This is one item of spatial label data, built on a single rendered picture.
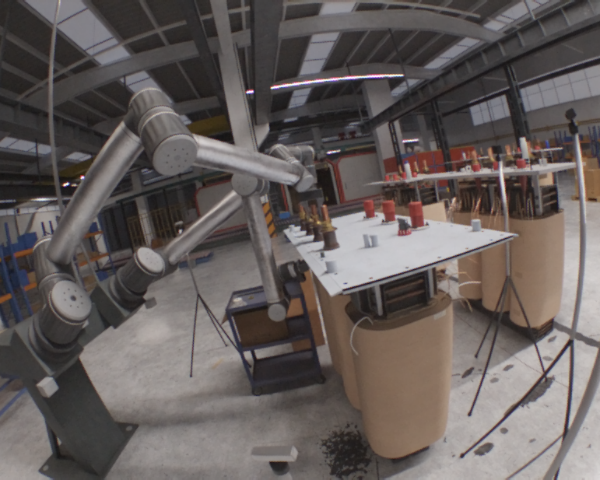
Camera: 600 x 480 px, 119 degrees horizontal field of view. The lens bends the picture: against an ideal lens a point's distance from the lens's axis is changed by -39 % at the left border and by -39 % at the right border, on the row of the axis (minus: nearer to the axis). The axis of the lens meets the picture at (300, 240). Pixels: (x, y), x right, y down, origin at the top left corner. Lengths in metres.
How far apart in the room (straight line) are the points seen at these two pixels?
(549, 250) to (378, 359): 1.81
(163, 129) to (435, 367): 1.39
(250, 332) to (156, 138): 1.86
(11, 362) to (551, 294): 3.85
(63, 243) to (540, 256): 2.99
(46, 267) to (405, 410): 1.74
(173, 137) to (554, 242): 2.62
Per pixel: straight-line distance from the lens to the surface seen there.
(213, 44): 14.42
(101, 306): 2.01
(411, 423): 1.57
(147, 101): 1.03
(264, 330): 2.39
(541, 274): 2.62
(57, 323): 1.29
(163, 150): 0.83
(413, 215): 1.45
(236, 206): 1.77
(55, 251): 1.38
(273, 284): 1.57
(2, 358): 2.05
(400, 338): 1.20
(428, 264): 0.94
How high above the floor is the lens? 1.66
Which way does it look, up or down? 10 degrees down
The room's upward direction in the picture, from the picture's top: 12 degrees counter-clockwise
